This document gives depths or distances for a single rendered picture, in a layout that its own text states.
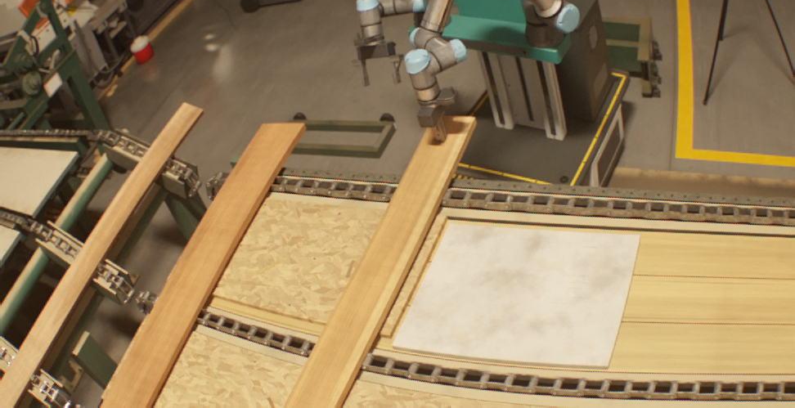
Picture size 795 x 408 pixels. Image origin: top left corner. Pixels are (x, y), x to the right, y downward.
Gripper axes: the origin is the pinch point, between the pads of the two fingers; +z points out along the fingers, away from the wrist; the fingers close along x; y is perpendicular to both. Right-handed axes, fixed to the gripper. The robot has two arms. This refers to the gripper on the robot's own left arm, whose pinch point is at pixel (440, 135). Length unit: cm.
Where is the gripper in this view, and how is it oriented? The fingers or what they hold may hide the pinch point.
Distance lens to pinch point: 236.0
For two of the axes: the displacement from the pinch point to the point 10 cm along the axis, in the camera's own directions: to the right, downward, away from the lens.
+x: -3.5, 6.8, -6.5
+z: 2.5, 7.4, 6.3
